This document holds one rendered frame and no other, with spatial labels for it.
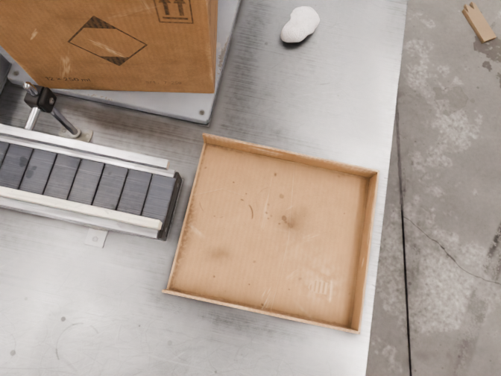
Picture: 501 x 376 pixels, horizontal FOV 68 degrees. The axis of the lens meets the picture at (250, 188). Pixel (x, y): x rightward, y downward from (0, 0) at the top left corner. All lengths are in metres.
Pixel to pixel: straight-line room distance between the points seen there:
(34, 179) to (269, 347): 0.45
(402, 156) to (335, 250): 1.10
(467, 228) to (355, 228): 1.12
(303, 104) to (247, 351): 0.43
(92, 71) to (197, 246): 0.32
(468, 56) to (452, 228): 0.82
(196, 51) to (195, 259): 0.32
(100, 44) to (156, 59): 0.08
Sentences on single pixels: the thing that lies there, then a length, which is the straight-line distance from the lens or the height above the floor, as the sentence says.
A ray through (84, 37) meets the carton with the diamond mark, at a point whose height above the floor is 1.00.
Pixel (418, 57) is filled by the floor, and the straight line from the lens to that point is 1.95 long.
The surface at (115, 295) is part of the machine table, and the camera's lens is 0.64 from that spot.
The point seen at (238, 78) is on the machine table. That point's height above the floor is 0.83.
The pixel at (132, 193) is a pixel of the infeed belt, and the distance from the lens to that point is 0.60.
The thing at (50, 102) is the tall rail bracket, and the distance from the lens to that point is 0.61.
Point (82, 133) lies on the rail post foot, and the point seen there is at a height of 0.83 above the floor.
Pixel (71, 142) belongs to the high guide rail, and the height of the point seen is 0.96.
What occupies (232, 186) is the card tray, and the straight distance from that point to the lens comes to 0.63.
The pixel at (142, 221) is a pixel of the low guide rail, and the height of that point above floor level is 0.92.
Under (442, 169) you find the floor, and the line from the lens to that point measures 1.76.
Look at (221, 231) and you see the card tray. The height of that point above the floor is 0.83.
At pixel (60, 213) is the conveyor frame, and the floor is 0.88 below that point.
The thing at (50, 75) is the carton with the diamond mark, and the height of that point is 0.89.
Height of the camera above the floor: 1.45
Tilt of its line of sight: 75 degrees down
